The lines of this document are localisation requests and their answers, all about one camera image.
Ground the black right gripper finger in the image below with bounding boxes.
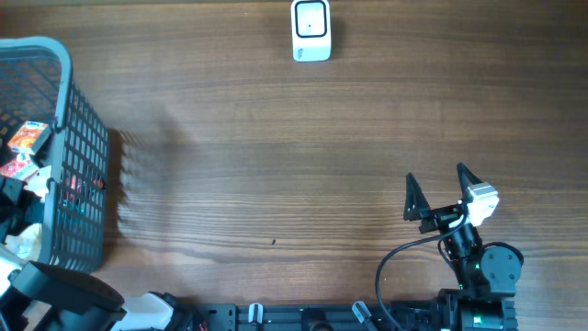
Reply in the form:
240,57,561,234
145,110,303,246
457,163,481,202
403,173,431,222

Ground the orange tissue pack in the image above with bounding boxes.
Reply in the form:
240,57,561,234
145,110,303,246
7,120,51,155

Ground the red tissue pack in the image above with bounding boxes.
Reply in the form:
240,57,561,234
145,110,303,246
1,154,40,181

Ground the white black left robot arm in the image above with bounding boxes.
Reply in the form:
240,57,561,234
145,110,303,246
1,249,391,330

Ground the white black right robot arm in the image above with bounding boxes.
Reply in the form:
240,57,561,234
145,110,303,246
413,163,524,330

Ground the white barcode scanner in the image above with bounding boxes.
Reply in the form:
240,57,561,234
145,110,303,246
290,0,332,63

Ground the grey plastic shopping basket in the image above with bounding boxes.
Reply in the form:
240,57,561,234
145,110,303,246
1,36,110,273

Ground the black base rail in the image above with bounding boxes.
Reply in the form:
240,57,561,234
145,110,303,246
193,298,519,331

